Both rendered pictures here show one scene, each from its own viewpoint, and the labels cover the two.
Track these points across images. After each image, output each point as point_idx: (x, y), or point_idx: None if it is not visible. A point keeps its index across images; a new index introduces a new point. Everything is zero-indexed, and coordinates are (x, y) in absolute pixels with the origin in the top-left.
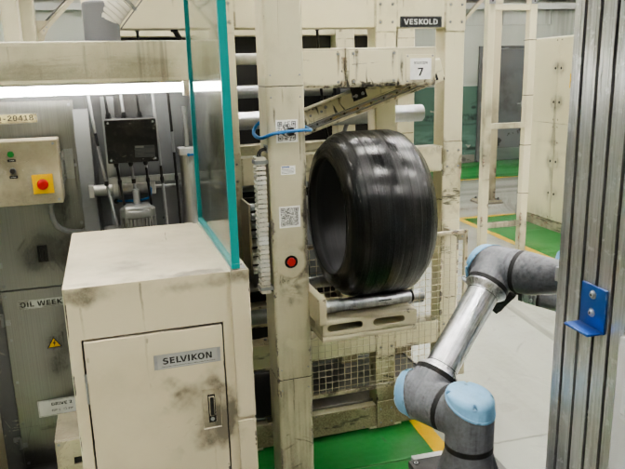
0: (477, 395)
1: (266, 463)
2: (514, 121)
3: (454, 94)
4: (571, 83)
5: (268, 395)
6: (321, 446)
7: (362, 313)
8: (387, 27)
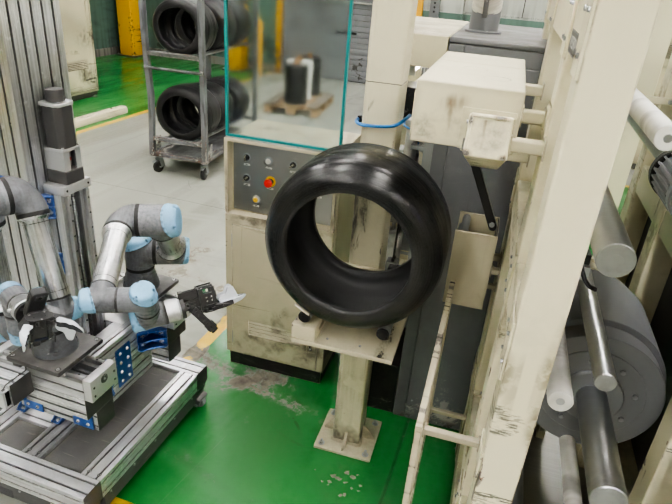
0: (133, 237)
1: (430, 453)
2: None
3: (538, 221)
4: (65, 54)
5: (523, 474)
6: (434, 503)
7: None
8: (562, 47)
